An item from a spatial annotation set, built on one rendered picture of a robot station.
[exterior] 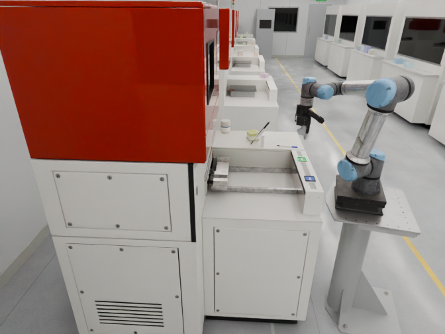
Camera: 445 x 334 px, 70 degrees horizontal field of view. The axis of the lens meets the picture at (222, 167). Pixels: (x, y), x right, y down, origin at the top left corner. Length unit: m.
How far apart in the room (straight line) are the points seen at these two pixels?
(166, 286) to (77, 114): 0.94
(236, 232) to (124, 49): 1.04
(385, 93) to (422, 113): 4.96
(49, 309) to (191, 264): 1.24
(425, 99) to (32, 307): 6.00
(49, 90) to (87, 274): 0.93
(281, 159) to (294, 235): 0.63
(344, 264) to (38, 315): 1.98
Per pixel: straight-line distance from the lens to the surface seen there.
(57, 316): 2.53
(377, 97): 1.53
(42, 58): 1.39
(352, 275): 2.21
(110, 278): 1.80
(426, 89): 6.36
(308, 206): 1.74
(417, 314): 2.65
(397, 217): 1.94
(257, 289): 2.01
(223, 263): 1.87
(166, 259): 1.63
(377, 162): 1.81
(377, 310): 2.50
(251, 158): 2.18
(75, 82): 1.35
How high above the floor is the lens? 1.79
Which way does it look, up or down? 26 degrees down
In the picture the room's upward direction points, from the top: straight up
